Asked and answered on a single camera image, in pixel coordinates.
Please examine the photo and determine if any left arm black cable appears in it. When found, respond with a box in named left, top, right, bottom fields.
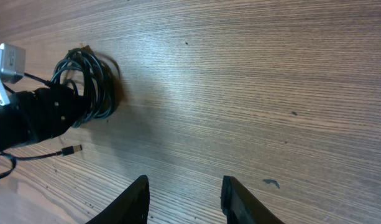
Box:
left=0, top=72, right=53, bottom=183

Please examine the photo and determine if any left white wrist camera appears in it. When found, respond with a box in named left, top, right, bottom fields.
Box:
left=0, top=43, right=26, bottom=106

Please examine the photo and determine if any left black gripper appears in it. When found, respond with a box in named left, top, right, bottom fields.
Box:
left=0, top=85, right=91, bottom=152

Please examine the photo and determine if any black USB cable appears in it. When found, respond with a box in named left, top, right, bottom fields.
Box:
left=0, top=144, right=83, bottom=162
left=50, top=45, right=118, bottom=128

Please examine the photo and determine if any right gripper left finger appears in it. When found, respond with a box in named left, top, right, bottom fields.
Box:
left=86, top=175, right=150, bottom=224

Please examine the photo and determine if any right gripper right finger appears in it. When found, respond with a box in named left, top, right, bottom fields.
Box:
left=221, top=175, right=284, bottom=224

